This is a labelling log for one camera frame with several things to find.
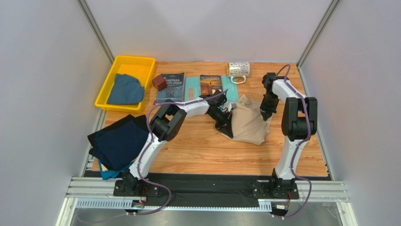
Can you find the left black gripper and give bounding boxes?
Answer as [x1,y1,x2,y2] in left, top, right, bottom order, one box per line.
[209,108,233,138]

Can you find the beige t shirt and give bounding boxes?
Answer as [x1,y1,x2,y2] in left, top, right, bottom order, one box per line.
[232,95,272,145]

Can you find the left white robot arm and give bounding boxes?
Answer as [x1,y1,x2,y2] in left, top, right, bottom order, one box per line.
[122,90,233,193]

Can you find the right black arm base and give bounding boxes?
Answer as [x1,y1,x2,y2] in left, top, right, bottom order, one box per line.
[251,179,300,200]

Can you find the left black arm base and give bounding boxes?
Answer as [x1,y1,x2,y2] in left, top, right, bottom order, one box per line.
[113,180,160,197]

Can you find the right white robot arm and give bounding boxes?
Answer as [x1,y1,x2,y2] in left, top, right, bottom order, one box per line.
[260,73,318,191]

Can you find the teal cutting board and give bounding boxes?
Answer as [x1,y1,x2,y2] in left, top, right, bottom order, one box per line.
[184,75,239,102]

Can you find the dark orange cover book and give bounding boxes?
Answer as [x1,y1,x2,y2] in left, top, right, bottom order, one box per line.
[199,74,223,95]

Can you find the white mug yellow inside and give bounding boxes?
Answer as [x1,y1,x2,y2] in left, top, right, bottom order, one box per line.
[227,62,251,85]

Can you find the nineteen eighty-four book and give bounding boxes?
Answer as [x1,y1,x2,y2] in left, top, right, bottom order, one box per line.
[154,73,185,105]

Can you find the black table edge strip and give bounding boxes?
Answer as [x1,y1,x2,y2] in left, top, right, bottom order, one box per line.
[83,170,332,208]

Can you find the brown wooden cube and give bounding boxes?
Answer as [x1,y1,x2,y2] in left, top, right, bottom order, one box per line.
[152,75,167,91]

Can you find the blue shirt in bin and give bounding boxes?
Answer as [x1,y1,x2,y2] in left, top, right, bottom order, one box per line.
[107,74,145,105]

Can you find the yellow plastic bin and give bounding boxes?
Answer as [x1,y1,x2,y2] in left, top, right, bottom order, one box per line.
[95,56,156,113]

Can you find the navy folded shirt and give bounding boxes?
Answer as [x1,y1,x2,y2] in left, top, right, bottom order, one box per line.
[90,121,149,170]

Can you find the teal folded shirt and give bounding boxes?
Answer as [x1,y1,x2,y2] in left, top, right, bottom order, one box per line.
[99,167,123,180]

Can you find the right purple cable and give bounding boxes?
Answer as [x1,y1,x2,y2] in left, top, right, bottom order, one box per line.
[270,64,313,219]

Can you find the purple cable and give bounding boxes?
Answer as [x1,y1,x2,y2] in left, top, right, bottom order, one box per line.
[270,64,313,219]
[73,89,228,216]

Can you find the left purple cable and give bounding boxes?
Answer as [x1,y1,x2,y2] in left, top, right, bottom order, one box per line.
[73,89,228,216]

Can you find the aluminium rail frame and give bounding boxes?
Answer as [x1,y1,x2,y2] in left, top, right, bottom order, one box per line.
[56,171,357,226]

